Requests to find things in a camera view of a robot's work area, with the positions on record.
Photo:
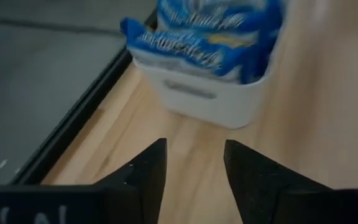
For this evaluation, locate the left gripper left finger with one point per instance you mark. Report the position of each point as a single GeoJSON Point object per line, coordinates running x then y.
{"type": "Point", "coordinates": [120, 202]}

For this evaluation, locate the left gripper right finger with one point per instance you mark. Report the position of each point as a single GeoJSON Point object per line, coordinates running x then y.
{"type": "Point", "coordinates": [275, 199]}

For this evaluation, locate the white plastic bin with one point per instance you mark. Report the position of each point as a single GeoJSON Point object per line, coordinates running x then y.
{"type": "Point", "coordinates": [222, 102]}

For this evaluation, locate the blue Maruchan ramen pack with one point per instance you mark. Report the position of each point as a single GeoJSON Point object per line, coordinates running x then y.
{"type": "Point", "coordinates": [253, 25]}
{"type": "Point", "coordinates": [172, 49]}

